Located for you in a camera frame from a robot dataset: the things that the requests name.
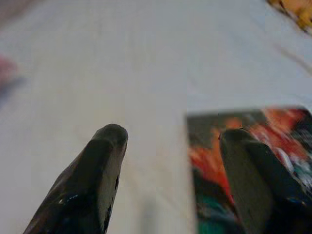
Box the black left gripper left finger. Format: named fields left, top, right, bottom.
left=23, top=123, right=129, bottom=234

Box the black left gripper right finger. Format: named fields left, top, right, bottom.
left=219, top=128, right=312, bottom=234

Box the dark book with red cover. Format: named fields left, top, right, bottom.
left=186, top=105, right=312, bottom=234

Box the yellow cartoon print blanket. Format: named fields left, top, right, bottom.
left=267, top=0, right=312, bottom=32

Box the pink pillow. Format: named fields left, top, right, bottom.
left=0, top=53, right=26, bottom=100

